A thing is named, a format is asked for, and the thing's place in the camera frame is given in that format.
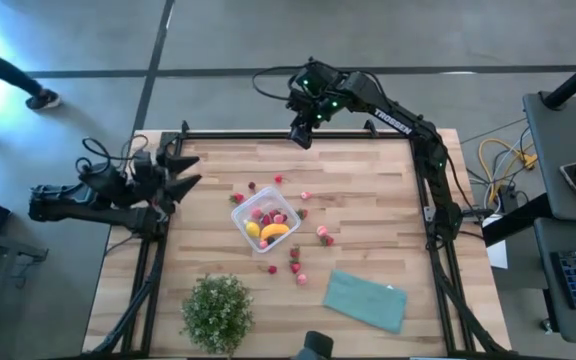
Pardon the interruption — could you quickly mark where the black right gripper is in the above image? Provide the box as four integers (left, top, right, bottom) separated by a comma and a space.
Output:
286, 58, 358, 151

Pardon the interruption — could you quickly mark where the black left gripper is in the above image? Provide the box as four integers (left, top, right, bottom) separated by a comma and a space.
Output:
131, 148, 203, 215

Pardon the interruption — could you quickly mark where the clear plastic tupperware container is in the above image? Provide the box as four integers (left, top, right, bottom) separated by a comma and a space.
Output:
230, 185, 302, 254

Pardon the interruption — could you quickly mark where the yellow toy banana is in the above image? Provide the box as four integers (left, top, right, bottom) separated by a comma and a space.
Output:
259, 223, 292, 241

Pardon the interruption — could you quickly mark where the green potted plant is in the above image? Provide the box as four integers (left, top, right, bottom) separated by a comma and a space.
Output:
180, 273, 255, 357

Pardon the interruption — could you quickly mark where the person's shoe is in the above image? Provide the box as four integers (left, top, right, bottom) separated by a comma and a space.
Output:
24, 88, 63, 111

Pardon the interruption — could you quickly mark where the teal folded cloth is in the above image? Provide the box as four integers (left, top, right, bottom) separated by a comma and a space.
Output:
322, 269, 409, 335

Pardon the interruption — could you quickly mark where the dark metal stand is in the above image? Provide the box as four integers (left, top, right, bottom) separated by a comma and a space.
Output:
0, 223, 49, 360

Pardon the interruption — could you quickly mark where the dark grey rounded object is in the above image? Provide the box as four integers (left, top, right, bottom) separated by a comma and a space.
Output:
292, 330, 335, 360

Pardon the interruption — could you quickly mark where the black stand base bar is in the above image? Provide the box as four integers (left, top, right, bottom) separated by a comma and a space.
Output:
481, 192, 557, 248

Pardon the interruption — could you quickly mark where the white paper sheet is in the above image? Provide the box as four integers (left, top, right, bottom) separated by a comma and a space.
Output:
482, 213, 509, 270

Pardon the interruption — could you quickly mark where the grey desk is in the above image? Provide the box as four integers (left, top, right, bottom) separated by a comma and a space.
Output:
521, 91, 576, 347

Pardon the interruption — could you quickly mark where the black pole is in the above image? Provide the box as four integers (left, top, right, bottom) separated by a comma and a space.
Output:
541, 47, 576, 111

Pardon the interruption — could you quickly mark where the black aluminium table frame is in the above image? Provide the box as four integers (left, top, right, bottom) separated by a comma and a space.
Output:
83, 119, 515, 359

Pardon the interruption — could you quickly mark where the black looped gripper cable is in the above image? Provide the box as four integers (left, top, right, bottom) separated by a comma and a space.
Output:
251, 64, 309, 102

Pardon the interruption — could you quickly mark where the yellow cable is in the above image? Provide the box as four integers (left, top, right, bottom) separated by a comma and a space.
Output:
477, 138, 539, 201

